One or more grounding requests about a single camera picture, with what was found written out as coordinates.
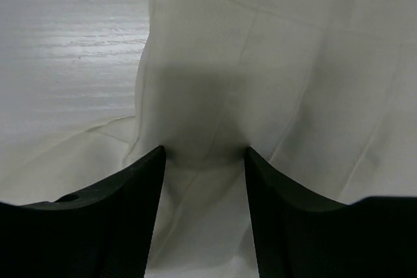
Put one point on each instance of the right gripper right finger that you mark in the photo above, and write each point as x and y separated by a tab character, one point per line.
299	233

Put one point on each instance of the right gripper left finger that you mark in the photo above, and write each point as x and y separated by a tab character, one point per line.
103	230

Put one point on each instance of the white pleated skirt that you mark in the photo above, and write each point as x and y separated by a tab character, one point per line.
323	90

